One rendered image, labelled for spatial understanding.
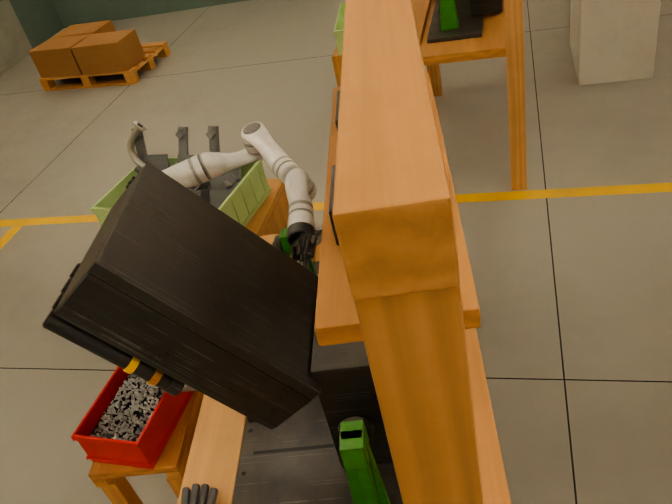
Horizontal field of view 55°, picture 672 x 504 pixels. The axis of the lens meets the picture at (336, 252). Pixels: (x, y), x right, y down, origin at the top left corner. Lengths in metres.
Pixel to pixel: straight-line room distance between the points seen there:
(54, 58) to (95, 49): 0.57
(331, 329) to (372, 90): 0.43
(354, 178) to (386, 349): 0.16
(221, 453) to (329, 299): 0.79
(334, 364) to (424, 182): 0.88
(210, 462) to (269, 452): 0.15
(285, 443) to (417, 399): 1.07
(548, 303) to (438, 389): 2.62
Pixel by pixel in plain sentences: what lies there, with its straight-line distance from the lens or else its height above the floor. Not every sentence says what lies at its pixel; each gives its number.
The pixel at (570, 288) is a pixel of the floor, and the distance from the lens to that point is 3.31.
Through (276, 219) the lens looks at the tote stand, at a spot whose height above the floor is 0.71.
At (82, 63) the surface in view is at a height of 0.27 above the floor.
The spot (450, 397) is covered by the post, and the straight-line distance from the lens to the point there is 0.64.
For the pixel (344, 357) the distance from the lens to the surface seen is 1.35.
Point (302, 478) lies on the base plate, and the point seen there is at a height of 0.90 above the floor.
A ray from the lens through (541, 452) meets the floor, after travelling 2.68.
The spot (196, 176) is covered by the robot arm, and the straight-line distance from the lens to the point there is 2.11.
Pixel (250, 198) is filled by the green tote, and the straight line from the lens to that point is 2.69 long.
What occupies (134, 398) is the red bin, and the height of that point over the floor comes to 0.88.
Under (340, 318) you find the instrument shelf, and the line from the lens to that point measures 0.99.
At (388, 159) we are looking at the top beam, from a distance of 0.54.
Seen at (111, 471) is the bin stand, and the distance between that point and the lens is 1.97.
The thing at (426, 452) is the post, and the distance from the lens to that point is 0.70.
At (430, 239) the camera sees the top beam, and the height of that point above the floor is 1.90.
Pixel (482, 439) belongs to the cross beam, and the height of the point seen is 1.27.
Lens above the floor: 2.20
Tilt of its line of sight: 37 degrees down
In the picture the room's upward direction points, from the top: 14 degrees counter-clockwise
